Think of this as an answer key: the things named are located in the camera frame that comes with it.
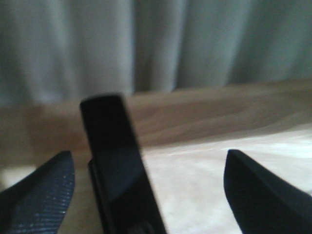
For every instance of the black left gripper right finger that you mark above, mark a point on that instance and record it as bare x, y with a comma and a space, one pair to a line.
262, 202

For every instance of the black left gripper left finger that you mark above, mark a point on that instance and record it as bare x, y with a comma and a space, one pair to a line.
38, 203

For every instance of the black orange stapler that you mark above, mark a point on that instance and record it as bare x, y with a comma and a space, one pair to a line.
124, 195

